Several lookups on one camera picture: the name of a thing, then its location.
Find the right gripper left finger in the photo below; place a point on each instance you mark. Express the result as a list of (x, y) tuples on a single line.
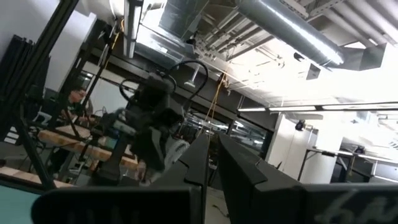
[(174, 202)]

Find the grey metal desk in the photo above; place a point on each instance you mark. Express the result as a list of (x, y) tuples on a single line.
[(342, 153)]

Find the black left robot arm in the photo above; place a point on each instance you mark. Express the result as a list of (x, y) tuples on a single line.
[(152, 112)]

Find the person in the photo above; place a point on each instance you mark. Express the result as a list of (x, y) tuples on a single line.
[(76, 96)]

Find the silver ventilation duct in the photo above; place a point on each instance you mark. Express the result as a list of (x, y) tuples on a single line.
[(280, 25)]

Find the long ceiling light strip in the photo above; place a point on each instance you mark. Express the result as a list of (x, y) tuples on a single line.
[(292, 108)]

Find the wooden workbench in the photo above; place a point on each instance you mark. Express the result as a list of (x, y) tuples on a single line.
[(62, 138)]

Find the black aluminium table frame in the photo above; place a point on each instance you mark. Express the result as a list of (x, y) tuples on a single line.
[(38, 53)]

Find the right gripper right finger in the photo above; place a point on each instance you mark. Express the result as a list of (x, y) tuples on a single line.
[(264, 199)]

